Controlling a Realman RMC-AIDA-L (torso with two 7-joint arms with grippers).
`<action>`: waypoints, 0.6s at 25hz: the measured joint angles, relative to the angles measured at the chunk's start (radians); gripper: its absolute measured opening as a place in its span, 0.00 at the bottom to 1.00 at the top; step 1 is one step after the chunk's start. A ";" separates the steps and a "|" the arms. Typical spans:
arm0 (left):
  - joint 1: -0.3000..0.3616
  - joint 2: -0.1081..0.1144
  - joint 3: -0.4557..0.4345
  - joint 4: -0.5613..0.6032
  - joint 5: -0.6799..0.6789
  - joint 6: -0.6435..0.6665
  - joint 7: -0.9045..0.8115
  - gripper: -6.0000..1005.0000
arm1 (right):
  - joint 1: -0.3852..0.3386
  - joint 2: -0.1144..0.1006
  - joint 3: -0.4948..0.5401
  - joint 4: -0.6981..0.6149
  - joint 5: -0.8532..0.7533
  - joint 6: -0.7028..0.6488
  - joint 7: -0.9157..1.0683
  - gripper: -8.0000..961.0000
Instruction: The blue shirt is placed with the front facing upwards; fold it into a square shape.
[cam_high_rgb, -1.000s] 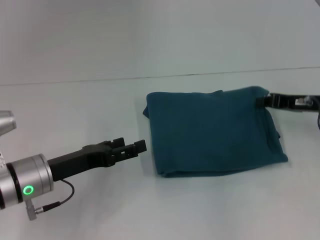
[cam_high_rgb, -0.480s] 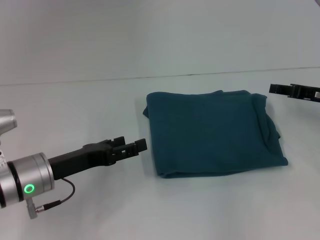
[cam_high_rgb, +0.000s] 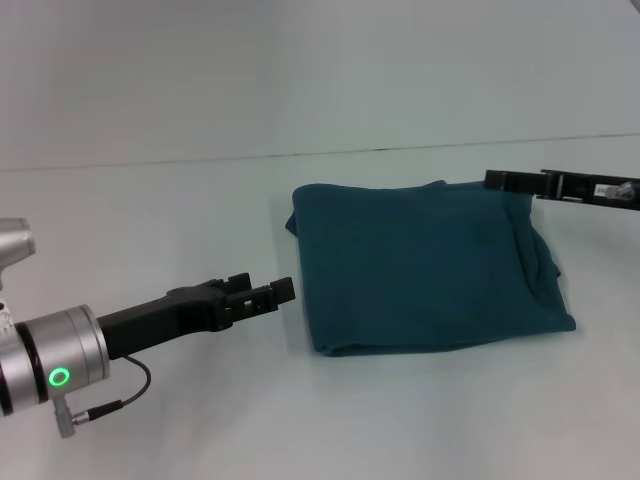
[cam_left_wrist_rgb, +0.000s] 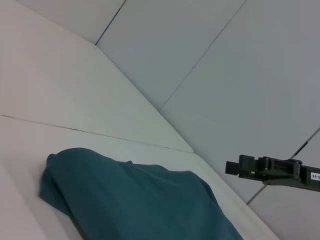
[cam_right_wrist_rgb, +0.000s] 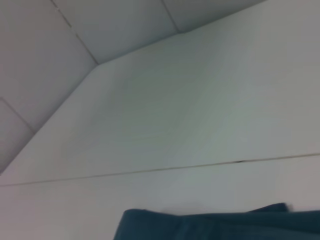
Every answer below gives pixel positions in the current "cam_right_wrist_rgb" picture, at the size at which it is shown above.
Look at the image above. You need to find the teal t-shirt with FREE print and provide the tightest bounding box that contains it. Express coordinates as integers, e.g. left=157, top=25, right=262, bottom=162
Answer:
left=113, top=202, right=320, bottom=240

